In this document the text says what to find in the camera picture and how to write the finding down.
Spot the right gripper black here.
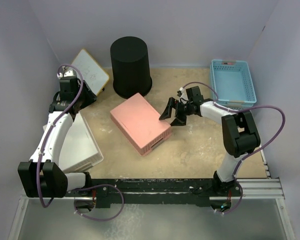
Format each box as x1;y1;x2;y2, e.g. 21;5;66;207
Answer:
159;97;193;127

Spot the pink plastic basket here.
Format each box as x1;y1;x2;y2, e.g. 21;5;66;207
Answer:
110;93;172;156

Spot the black plastic waste bin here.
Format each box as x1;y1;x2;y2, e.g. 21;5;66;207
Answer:
110;36;153;99

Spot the white plastic basket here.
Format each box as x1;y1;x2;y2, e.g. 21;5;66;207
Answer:
46;113;104;173

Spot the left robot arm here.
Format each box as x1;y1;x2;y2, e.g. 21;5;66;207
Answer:
17;76;97;199

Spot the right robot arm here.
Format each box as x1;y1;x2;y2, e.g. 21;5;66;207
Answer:
159;86;261;196

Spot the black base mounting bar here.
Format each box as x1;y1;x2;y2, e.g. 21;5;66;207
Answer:
64;177;242;209

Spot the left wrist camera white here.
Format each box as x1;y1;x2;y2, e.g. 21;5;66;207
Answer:
57;69;77;80

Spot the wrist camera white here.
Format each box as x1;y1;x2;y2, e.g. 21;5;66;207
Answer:
177;87;188;99
57;69;77;80

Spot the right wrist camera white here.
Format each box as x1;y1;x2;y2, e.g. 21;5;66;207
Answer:
177;87;188;99

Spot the small whiteboard yellow frame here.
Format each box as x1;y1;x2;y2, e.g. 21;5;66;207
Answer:
72;48;110;96

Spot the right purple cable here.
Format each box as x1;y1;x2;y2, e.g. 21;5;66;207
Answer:
179;82;287;181

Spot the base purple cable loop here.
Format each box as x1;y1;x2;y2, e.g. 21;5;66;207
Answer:
73;185;125;222

